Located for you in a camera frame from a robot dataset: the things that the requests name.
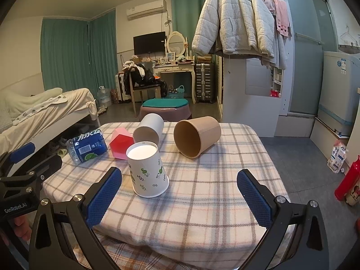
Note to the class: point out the pink towel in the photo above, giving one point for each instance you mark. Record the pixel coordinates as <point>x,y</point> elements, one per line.
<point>281,17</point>

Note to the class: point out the teal seat cushion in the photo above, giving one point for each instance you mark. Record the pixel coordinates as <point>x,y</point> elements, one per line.
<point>164,102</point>

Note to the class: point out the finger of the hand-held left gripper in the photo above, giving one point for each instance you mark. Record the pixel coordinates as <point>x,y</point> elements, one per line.
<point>24,150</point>
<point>49,163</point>

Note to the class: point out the frosted glass door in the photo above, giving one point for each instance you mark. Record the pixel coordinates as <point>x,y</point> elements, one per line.
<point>306,47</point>

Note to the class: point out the white washing machine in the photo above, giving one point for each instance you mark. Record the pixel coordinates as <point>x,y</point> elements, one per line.
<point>337,95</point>

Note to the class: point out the teal plastic basket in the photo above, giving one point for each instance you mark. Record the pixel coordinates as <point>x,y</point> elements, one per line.
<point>177,91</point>

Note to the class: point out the bed with cream bedding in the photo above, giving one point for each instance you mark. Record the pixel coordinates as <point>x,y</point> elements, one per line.
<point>56,109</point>

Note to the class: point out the blue label plastic bottle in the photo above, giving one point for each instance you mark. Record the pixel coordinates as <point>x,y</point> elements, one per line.
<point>90,146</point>

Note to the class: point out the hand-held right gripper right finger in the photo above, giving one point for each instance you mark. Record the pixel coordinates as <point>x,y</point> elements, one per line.
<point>254,199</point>

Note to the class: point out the plain white cup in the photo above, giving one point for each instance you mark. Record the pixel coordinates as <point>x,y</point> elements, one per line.
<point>152,123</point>

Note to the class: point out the spotted white cloth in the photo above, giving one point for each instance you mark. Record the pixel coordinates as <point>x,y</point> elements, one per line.
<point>42,108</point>

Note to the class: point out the white suitcase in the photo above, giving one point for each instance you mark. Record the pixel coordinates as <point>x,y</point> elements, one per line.
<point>120,88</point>

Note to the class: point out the silver suitcase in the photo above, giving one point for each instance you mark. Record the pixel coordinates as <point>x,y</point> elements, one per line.
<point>205,83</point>

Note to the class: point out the white floral paper cup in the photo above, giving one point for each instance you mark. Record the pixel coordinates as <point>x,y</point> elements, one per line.
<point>146,171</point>

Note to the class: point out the wooden chair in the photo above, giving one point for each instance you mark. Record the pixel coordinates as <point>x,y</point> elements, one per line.
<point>146,88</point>

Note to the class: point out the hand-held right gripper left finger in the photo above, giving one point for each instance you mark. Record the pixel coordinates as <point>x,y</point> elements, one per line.
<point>104,194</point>

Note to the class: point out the pink red plastic box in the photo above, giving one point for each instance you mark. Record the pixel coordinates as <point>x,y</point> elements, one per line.
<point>119,146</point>

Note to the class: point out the oval white mirror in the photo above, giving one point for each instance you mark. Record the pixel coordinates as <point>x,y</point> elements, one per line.
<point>176,43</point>

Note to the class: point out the white air conditioner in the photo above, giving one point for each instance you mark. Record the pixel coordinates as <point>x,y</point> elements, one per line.
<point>146,9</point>

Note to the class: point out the grey hanging garment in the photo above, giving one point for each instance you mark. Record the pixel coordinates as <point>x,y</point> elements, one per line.
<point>278,53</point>

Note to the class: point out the green curtain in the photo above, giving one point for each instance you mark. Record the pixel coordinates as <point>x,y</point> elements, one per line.
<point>104,47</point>
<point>64,56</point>
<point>187,19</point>

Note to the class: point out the white dressing table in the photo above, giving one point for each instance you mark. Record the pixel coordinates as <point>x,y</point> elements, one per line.
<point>174,69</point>

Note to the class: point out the black jacket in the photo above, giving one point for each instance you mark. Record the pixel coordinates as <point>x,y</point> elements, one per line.
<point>137,76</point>

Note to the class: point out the white puffer jacket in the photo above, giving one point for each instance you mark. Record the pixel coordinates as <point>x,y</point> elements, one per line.
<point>230,17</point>

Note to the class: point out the white plastic packet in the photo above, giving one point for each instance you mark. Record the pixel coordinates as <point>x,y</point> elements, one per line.
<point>337,157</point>

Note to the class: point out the plaid tablecloth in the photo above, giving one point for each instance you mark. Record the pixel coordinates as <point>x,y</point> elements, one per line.
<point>211,188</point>

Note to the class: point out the brown paper cup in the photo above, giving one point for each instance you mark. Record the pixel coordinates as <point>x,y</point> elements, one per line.
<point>208,132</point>

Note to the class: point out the purple plastic stool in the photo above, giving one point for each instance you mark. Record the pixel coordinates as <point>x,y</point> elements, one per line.
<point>166,114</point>

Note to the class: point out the clear water jug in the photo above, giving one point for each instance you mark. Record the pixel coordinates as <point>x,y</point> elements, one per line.
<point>103,97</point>

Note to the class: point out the person's left hand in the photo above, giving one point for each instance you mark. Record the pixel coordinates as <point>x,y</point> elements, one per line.
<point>22,227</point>

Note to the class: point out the white cabinet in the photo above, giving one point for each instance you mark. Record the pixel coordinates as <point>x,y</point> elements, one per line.
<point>247,112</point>

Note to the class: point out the black television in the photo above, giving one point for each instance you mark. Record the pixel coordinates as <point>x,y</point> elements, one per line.
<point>149,42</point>

